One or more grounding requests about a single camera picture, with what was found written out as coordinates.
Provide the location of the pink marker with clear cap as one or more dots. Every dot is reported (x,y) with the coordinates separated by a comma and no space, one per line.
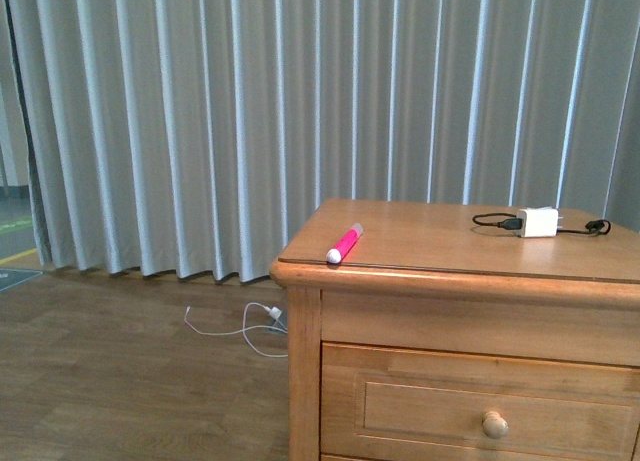
(344,245)

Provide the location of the wooden top drawer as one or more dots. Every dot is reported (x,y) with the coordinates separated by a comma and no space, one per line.
(393,404)

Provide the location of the white plug adapter on floor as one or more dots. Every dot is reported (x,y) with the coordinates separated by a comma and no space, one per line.
(274,312)

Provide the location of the metal floor outlet box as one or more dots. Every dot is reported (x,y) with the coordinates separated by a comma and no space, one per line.
(278,326)

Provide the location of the wooden nightstand cabinet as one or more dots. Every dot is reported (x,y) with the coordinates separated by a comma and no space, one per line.
(424,277)

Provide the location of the grey pleated curtain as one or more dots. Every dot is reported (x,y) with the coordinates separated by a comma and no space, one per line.
(199,135)

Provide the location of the grey green floor mat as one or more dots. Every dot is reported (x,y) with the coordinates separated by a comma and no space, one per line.
(12,277)

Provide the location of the white usb wall charger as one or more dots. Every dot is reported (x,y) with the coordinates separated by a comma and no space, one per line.
(538,222)

